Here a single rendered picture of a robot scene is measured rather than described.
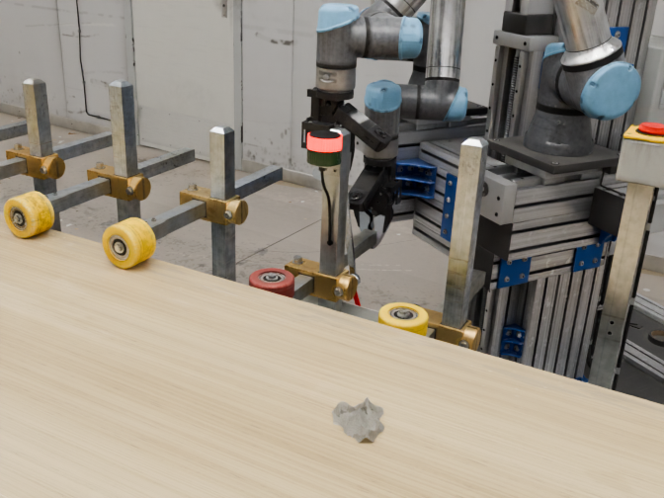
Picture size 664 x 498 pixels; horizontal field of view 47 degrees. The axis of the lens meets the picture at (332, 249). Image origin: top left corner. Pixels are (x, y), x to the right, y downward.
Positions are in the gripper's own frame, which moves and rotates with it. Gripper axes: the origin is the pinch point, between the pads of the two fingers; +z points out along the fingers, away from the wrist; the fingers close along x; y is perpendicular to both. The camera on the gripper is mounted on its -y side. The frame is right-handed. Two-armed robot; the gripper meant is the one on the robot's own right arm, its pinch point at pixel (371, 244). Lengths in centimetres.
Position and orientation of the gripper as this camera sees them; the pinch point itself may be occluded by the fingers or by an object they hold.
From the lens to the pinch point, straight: 171.1
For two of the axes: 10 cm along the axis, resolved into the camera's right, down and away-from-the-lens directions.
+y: 4.7, -3.6, 8.1
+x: -8.8, -2.2, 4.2
